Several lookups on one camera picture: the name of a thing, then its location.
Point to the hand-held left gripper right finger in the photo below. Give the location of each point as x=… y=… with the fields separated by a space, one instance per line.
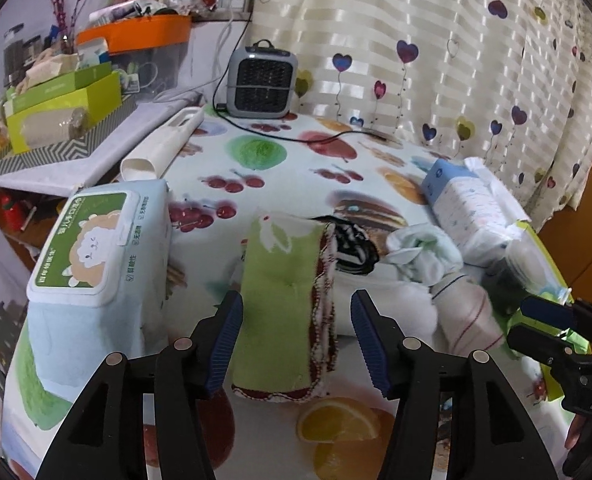
x=371 y=345

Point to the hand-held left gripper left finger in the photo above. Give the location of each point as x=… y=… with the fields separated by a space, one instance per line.
x=223 y=340

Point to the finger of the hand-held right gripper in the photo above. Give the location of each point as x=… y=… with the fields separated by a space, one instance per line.
x=536 y=340
x=546 y=310

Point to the green towel with stitched trim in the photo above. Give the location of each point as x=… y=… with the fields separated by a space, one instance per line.
x=276 y=310

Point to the small zebra pattern sock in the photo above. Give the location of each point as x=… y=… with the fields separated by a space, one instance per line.
x=351 y=255

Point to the white soft tissue pack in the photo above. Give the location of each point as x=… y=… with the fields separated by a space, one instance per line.
x=466 y=210

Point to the person's right hand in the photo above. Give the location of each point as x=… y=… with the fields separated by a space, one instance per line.
x=578 y=432

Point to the clear glass jar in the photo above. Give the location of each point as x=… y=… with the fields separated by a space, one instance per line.
x=521 y=265

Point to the white rolled sock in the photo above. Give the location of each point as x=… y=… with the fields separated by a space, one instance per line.
x=466 y=315

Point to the light green white sock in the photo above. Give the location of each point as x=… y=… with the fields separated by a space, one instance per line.
x=426 y=260

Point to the light blue wet wipes pack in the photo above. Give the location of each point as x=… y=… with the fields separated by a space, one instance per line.
x=96 y=260

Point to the fruit print tablecloth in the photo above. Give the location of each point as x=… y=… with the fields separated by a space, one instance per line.
x=286 y=180

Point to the white rolled tube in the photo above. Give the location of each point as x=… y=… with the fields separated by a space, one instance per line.
x=166 y=142

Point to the white cloth covered side table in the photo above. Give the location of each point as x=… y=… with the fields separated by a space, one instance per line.
x=101 y=160

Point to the red toy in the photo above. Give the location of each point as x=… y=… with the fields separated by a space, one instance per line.
x=11 y=212

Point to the grey chevron tray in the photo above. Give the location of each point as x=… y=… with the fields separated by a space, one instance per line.
x=51 y=152

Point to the grey desktop heater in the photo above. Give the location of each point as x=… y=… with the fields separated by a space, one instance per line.
x=261 y=85

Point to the lime green box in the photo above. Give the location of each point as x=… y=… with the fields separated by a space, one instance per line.
x=101 y=100

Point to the dark green box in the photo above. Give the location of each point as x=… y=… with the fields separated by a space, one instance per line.
x=61 y=85

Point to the orange lidded clear container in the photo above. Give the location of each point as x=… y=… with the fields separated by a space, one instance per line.
x=141 y=35

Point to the heart print curtain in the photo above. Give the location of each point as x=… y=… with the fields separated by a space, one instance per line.
x=426 y=10

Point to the short glass storage jar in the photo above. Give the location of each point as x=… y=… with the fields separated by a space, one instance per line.
x=33 y=50

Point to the tall glass storage jar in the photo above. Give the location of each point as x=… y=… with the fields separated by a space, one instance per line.
x=13 y=55

